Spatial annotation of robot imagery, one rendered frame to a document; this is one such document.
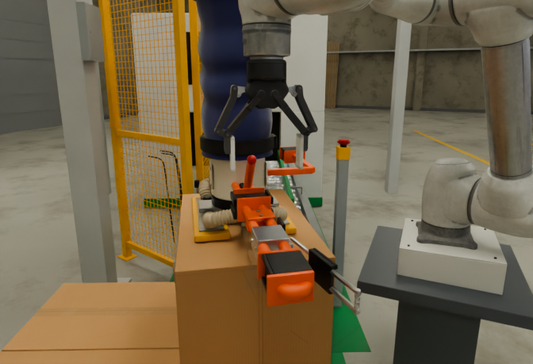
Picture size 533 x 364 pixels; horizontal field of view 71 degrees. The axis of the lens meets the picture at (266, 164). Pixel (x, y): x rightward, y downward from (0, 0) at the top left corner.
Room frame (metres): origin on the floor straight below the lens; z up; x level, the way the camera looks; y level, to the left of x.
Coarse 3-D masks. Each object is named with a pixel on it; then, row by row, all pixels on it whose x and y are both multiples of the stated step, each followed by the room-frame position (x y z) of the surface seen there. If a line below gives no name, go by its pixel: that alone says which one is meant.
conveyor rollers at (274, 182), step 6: (270, 162) 3.68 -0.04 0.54; (276, 162) 3.68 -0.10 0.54; (270, 168) 3.41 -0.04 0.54; (270, 180) 2.97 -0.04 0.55; (276, 180) 2.97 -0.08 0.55; (270, 186) 2.79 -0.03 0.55; (276, 186) 2.79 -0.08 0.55; (282, 186) 2.79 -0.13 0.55; (294, 192) 2.69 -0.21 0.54; (294, 198) 2.52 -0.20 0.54; (294, 204) 2.42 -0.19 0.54; (300, 210) 2.26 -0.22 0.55
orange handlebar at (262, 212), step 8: (304, 160) 1.33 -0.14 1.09; (280, 168) 1.21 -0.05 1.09; (288, 168) 1.21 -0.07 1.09; (296, 168) 1.21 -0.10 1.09; (304, 168) 1.22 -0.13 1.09; (312, 168) 1.22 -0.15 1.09; (232, 184) 1.04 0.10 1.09; (248, 208) 0.83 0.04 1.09; (264, 208) 0.83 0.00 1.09; (248, 216) 0.77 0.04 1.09; (256, 216) 0.77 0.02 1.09; (264, 216) 0.77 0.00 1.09; (272, 216) 0.77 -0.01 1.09; (248, 224) 0.75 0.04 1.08; (256, 224) 0.73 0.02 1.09; (264, 224) 0.78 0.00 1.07; (272, 224) 0.73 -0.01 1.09; (264, 248) 0.62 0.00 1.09; (280, 248) 0.64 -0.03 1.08; (288, 248) 0.62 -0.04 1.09; (280, 288) 0.50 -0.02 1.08; (288, 288) 0.50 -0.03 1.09; (296, 288) 0.50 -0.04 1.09; (304, 288) 0.50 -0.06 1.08; (312, 288) 0.51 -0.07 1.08; (280, 296) 0.50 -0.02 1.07; (288, 296) 0.49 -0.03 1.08; (296, 296) 0.49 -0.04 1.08; (304, 296) 0.49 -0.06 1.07
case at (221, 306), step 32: (192, 224) 1.08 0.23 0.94; (192, 256) 0.87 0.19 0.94; (224, 256) 0.87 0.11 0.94; (192, 288) 0.80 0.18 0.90; (224, 288) 0.82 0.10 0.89; (256, 288) 0.83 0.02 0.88; (320, 288) 0.86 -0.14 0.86; (192, 320) 0.80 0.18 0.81; (224, 320) 0.82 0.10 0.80; (256, 320) 0.83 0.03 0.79; (288, 320) 0.85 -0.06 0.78; (320, 320) 0.86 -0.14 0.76; (192, 352) 0.80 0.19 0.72; (224, 352) 0.82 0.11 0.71; (256, 352) 0.83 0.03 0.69; (288, 352) 0.85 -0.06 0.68; (320, 352) 0.86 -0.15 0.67
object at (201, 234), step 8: (192, 200) 1.24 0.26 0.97; (200, 200) 1.22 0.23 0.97; (192, 208) 1.19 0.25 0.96; (200, 216) 1.07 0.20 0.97; (200, 224) 1.01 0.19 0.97; (224, 224) 1.02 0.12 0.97; (200, 232) 0.96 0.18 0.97; (208, 232) 0.96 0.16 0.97; (216, 232) 0.96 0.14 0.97; (224, 232) 0.96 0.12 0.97; (200, 240) 0.94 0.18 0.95; (208, 240) 0.95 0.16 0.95
